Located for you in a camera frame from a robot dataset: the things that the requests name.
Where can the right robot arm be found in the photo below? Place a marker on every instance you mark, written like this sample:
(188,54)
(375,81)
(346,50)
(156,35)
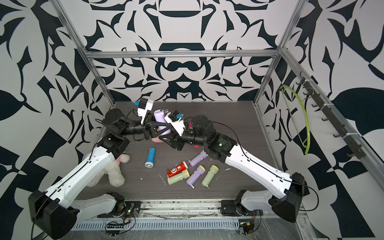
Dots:
(287,190)

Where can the red flashlight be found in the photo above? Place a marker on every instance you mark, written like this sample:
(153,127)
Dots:
(177,169)

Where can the black connector box right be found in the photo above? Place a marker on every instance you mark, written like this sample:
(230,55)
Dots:
(246,228)

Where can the green hoop on wall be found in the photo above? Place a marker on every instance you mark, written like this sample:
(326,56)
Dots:
(306,143)

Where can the pink plush striped shirt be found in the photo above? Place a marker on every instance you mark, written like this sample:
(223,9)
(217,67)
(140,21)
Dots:
(156,140)

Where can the black connector box left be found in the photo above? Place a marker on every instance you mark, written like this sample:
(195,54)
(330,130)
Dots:
(114,227)

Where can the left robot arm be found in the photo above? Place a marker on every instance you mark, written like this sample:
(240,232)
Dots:
(56,211)

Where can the black hook rail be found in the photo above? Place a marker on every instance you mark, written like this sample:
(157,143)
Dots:
(334,116)

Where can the blue flashlight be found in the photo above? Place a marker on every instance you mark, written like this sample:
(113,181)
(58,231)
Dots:
(150,159)

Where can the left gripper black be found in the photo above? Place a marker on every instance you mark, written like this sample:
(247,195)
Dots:
(149,129)

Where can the light green flashlight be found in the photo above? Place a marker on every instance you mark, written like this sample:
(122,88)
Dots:
(178,177)
(209,176)

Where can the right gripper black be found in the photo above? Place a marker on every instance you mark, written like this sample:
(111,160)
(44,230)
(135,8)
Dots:
(177,139)

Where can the white teddy bear pink shirt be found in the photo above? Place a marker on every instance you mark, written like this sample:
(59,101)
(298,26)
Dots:
(113,171)

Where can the black connector box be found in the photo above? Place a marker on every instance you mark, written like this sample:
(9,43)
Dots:
(246,228)
(114,227)

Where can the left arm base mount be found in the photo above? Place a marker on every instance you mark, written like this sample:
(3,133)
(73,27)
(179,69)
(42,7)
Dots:
(126,208)

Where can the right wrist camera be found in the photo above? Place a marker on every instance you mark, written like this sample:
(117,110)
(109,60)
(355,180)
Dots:
(175,118)

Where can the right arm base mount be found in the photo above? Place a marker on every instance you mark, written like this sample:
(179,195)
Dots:
(234,208)

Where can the purple flashlight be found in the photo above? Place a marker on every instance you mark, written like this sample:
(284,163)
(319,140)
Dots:
(196,160)
(160,118)
(200,170)

